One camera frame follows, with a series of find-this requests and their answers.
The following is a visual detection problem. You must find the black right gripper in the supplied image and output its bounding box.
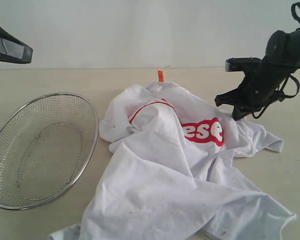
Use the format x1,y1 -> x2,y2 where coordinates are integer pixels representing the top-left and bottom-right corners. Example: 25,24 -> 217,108
214,29 -> 300,121

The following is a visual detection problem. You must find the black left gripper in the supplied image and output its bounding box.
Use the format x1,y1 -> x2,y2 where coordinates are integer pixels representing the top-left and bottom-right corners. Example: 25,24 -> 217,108
0,27 -> 33,64

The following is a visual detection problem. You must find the white t-shirt red logo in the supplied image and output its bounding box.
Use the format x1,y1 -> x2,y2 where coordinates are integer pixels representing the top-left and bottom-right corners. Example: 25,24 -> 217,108
48,82 -> 296,240

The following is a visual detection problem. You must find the orange tag on table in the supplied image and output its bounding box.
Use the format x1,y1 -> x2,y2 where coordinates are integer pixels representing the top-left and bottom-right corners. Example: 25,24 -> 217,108
157,70 -> 165,82

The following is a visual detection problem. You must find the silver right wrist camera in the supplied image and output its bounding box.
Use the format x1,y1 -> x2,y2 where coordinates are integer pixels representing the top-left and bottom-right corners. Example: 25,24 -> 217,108
225,57 -> 262,73

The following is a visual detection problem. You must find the silver wire mesh basket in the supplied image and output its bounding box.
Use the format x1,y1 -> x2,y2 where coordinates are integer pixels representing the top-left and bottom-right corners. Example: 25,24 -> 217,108
0,92 -> 99,210

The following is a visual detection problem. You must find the black cable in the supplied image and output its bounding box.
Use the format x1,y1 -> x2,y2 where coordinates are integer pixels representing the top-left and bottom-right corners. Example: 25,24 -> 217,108
251,2 -> 300,120

